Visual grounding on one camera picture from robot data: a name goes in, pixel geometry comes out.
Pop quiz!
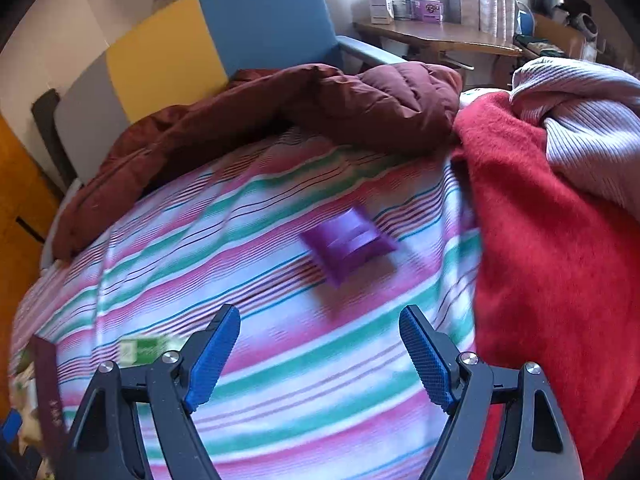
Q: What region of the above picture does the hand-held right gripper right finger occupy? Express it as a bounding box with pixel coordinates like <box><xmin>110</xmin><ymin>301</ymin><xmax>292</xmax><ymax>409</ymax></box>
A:
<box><xmin>398</xmin><ymin>304</ymin><xmax>583</xmax><ymax>480</ymax></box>

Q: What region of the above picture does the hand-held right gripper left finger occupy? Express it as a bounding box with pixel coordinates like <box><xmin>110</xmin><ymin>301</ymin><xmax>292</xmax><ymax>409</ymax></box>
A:
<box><xmin>57</xmin><ymin>304</ymin><xmax>242</xmax><ymax>480</ymax></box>

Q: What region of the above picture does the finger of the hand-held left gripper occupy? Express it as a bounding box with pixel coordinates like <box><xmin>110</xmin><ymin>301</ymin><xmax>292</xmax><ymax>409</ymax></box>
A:
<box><xmin>0</xmin><ymin>407</ymin><xmax>26</xmax><ymax>461</ymax></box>

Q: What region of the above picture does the maroon and gold tin box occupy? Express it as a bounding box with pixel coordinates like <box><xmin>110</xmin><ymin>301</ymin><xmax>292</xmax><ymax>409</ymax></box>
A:
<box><xmin>7</xmin><ymin>335</ymin><xmax>71</xmax><ymax>480</ymax></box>

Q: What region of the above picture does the green carton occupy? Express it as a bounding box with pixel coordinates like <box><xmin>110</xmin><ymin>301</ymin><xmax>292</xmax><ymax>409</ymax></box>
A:
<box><xmin>119</xmin><ymin>335</ymin><xmax>173</xmax><ymax>366</ymax></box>

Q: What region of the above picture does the purple foil packet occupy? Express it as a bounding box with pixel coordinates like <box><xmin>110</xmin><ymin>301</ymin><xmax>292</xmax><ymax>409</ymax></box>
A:
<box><xmin>299</xmin><ymin>205</ymin><xmax>399</xmax><ymax>288</ymax></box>

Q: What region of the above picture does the striped cloth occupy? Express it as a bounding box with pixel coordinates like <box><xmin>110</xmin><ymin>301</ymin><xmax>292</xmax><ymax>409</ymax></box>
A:
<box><xmin>10</xmin><ymin>127</ymin><xmax>483</xmax><ymax>480</ymax></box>

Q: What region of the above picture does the red fleece cloth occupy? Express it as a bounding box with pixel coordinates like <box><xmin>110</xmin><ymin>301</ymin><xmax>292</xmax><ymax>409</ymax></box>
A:
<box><xmin>450</xmin><ymin>91</ymin><xmax>640</xmax><ymax>480</ymax></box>

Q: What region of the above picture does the wooden wardrobe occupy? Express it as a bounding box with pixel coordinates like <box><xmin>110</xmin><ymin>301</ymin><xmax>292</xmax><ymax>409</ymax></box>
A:
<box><xmin>0</xmin><ymin>115</ymin><xmax>63</xmax><ymax>401</ymax></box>

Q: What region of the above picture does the maroon puffer jacket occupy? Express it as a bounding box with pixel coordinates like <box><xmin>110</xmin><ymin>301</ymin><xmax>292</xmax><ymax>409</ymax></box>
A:
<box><xmin>52</xmin><ymin>62</ymin><xmax>463</xmax><ymax>261</ymax></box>

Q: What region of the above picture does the pink knitted sweater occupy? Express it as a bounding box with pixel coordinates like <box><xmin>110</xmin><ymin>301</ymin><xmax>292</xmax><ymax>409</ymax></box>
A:
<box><xmin>509</xmin><ymin>56</ymin><xmax>640</xmax><ymax>216</ymax></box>

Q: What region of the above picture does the wooden side table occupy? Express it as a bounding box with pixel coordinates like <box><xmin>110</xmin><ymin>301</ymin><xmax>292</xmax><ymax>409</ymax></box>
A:
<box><xmin>352</xmin><ymin>19</ymin><xmax>525</xmax><ymax>86</ymax></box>

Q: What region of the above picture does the grey yellow blue chair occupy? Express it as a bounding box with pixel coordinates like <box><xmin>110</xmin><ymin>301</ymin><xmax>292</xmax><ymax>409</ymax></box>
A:
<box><xmin>30</xmin><ymin>0</ymin><xmax>411</xmax><ymax>196</ymax></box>

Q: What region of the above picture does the cardboard box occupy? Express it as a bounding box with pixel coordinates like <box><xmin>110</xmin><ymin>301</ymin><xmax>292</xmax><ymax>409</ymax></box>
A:
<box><xmin>532</xmin><ymin>12</ymin><xmax>588</xmax><ymax>58</ymax></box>

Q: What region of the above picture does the purple box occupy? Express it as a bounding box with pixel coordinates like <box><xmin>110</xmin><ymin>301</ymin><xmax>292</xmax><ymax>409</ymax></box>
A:
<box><xmin>412</xmin><ymin>0</ymin><xmax>445</xmax><ymax>23</ymax></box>

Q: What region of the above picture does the blue round container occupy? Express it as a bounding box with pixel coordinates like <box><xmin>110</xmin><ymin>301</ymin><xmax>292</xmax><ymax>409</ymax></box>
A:
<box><xmin>515</xmin><ymin>7</ymin><xmax>536</xmax><ymax>38</ymax></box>

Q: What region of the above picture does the black stereo speaker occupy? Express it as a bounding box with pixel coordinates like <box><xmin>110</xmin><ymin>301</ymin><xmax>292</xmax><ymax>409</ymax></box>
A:
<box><xmin>562</xmin><ymin>0</ymin><xmax>601</xmax><ymax>43</ymax></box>

